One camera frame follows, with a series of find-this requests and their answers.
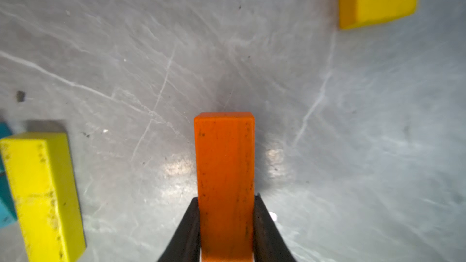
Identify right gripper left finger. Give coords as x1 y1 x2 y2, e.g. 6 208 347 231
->
157 198 200 262

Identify upper teal block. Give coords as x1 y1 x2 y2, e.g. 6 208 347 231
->
0 121 18 229

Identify orange block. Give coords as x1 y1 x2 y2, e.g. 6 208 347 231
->
194 112 255 262

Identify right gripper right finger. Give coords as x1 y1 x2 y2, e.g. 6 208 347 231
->
254 194 296 262

